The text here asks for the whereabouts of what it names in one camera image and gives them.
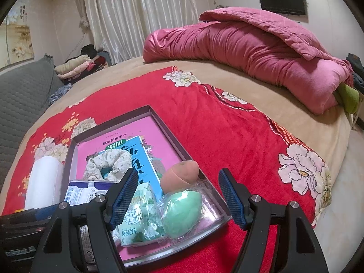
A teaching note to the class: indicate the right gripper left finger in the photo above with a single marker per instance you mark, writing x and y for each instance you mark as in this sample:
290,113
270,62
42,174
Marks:
119,197

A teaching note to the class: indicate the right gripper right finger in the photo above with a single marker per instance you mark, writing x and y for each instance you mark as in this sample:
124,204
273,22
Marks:
237,197

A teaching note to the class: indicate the white floral scrunchie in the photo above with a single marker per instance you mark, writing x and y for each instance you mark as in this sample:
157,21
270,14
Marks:
110,165

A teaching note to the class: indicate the blue white wipes packet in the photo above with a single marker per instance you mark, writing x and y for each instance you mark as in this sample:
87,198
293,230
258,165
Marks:
80,192

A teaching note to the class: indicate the green floral tissue pack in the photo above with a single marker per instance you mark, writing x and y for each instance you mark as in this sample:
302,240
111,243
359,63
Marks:
142,224

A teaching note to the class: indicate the green makeup sponge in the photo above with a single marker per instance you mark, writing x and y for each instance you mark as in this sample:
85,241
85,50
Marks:
186,212

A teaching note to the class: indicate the pink makeup sponge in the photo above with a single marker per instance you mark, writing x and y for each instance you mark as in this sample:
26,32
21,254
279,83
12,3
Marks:
180,176

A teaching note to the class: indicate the red floral blanket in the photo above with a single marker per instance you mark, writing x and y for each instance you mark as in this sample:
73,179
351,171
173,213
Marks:
216,132

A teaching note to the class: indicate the white paper towel roll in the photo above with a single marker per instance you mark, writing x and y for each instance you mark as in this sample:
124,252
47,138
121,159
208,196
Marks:
44,185

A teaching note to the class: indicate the pink and blue book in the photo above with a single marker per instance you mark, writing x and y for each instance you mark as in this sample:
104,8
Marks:
142,159

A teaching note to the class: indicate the dark shallow box tray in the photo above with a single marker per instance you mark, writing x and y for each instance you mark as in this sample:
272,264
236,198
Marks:
148,176

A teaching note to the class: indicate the blue patterned cloth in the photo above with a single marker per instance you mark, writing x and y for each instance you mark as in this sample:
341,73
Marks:
59,93

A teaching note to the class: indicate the stack of folded clothes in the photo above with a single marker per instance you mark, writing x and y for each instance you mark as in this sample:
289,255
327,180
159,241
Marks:
88,62

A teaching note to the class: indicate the grey quilted headboard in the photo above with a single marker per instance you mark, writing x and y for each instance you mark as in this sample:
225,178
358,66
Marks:
25,93

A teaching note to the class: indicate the green pillow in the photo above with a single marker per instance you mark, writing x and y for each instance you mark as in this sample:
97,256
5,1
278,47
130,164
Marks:
347,97

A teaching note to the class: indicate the pink quilt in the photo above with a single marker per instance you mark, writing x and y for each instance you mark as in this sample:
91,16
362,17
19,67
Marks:
262,44

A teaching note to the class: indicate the white curtain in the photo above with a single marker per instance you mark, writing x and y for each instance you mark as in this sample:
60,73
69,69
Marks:
120,27

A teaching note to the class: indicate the wall painting panels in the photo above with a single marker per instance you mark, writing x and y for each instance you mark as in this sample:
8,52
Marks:
16,45

